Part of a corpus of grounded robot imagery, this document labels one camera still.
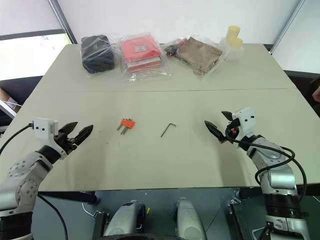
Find black floor cable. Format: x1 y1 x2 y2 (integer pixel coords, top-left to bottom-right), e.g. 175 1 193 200
36 194 69 240

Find black item in plastic bag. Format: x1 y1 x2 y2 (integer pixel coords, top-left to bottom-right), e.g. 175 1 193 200
79 34 118 74

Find black hex key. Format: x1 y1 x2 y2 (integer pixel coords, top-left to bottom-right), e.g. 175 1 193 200
160 122 177 138

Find silver robot leg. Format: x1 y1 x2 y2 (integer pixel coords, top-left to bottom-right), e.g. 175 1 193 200
173 197 209 240
103 199 147 240

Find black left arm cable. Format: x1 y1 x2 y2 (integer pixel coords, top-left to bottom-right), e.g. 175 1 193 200
0 121 36 154

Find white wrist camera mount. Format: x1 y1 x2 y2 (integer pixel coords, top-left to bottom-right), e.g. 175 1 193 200
231 107 256 141
33 117 60 152

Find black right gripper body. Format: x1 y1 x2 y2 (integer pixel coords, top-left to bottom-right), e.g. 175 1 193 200
221 118 241 145

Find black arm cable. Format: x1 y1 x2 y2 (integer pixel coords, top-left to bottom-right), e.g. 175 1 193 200
225 126 308 204
0 121 36 154

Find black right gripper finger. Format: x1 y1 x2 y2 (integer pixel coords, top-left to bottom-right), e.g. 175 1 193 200
221 110 234 122
204 120 226 144

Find brown item in plastic bag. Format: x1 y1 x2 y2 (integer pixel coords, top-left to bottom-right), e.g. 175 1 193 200
163 36 224 79

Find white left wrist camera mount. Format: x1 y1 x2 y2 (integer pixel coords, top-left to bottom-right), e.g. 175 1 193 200
33 117 60 152

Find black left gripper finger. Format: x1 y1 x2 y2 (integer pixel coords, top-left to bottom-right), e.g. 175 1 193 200
74 124 94 147
58 121 79 138

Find red items in plastic bag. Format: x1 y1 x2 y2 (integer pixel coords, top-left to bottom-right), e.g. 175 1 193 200
116 31 174 83

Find black metal stand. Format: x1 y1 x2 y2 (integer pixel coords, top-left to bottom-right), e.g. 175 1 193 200
226 196 252 240
92 211 111 240

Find person's dark clothing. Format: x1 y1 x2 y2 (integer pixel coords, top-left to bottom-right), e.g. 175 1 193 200
306 75 320 115

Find cardboard box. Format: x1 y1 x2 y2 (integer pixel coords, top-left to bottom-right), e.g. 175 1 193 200
0 87 24 119

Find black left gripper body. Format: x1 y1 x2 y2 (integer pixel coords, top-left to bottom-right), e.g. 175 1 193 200
53 134 79 160

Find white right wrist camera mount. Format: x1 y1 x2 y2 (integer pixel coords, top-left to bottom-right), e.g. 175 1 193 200
231 107 256 141

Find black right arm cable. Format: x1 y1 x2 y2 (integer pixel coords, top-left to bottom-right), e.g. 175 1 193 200
225 126 308 204

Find orange hex key holder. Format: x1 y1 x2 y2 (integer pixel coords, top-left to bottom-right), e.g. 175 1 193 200
120 119 136 130

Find large yellow cylinder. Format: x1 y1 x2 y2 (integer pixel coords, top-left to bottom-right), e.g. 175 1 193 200
226 24 242 45

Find dark diagonal frame post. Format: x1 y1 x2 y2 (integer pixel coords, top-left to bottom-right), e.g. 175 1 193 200
48 0 78 45

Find clear plastic container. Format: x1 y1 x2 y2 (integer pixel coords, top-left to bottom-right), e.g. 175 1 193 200
219 36 245 62

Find black table frame bar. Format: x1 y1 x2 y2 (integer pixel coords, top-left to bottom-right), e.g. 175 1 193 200
37 190 99 205

